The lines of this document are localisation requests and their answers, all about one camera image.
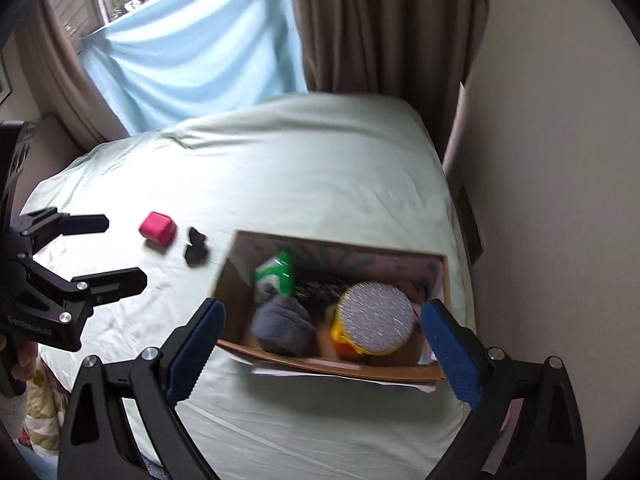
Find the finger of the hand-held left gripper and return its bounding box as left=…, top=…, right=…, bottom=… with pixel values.
left=10, top=207, right=111, bottom=257
left=20, top=255, right=149, bottom=328

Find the grey plush item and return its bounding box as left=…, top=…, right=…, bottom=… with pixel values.
left=250, top=294, right=318, bottom=357

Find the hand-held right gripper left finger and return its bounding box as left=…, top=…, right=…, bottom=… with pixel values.
left=57, top=298, right=227, bottom=480

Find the pink soft cube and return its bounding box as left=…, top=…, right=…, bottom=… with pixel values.
left=138, top=211, right=177, bottom=248

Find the wide brown curtain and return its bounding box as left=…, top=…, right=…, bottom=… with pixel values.
left=287, top=0, right=488, bottom=161

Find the beige headboard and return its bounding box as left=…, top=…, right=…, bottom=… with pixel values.
left=27, top=112, right=87, bottom=173

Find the person's left hand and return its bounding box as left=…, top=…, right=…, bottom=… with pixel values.
left=0, top=332, right=41, bottom=398

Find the green and white packet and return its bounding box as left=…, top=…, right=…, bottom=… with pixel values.
left=254, top=251, right=293, bottom=306

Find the cardboard box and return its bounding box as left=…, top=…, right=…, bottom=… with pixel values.
left=212, top=230, right=453, bottom=396

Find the black sparkly item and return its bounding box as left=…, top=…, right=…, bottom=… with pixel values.
left=295, top=280, right=347, bottom=312

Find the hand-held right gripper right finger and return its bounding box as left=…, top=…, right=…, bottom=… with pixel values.
left=420, top=298, right=587, bottom=480

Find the small black fabric item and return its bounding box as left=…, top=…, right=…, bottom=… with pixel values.
left=182, top=227, right=210, bottom=268

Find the light blue hanging cloth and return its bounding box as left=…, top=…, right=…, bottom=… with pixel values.
left=80, top=0, right=308, bottom=136

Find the narrow brown curtain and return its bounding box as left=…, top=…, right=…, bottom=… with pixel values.
left=40, top=0, right=131, bottom=153

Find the framed wall picture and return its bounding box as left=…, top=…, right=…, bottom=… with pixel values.
left=0, top=55, right=13, bottom=107

